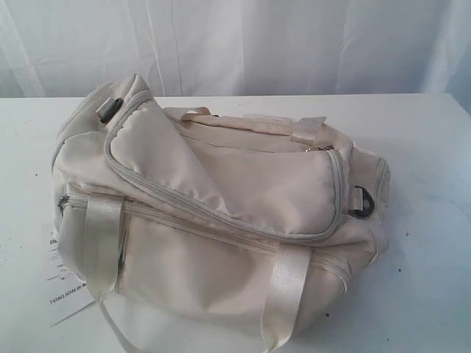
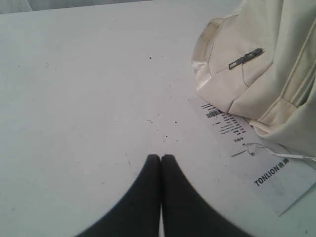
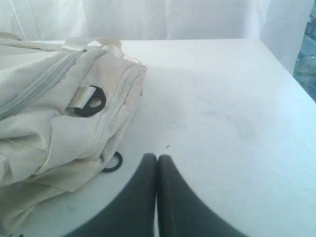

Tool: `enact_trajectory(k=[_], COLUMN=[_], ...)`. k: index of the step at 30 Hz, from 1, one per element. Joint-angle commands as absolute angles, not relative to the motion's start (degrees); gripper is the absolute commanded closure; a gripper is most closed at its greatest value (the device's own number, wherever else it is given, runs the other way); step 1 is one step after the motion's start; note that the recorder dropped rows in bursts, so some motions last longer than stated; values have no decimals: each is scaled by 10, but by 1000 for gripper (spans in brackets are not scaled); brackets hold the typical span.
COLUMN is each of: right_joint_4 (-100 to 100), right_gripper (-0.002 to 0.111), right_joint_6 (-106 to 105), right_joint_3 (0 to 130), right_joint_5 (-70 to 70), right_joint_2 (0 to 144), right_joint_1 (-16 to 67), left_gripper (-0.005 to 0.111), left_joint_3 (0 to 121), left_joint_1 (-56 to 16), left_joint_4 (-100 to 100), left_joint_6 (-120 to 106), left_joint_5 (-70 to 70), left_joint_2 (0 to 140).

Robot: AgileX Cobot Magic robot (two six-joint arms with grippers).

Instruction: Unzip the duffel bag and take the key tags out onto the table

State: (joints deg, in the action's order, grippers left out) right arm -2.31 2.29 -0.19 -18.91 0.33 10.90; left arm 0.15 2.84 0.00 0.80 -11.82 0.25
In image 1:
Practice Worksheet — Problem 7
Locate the cream fabric duffel bag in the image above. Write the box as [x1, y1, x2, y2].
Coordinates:
[52, 75, 391, 352]

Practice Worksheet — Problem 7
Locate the white paper product tag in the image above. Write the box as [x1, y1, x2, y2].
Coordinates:
[42, 224, 94, 327]

